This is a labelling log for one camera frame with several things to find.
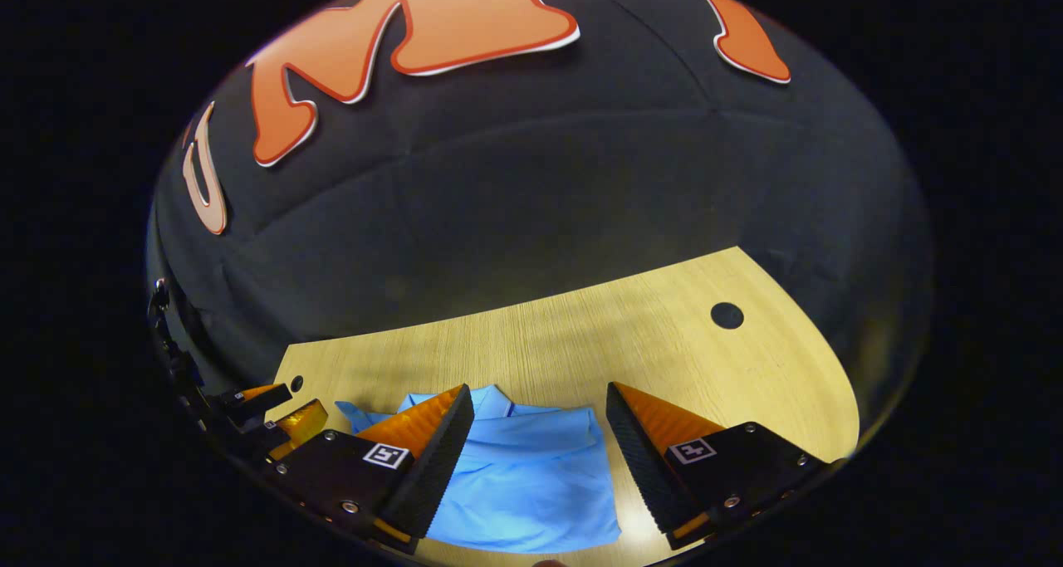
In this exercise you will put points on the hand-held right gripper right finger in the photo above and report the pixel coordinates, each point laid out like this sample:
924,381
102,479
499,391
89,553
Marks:
639,467

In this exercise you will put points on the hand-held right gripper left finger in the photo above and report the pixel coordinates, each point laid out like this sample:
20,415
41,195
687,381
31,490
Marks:
444,459

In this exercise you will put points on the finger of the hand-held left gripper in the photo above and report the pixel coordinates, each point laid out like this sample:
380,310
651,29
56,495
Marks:
299,422
257,401

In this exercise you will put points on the light blue polo T-shirt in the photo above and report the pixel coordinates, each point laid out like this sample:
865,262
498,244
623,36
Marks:
531,476

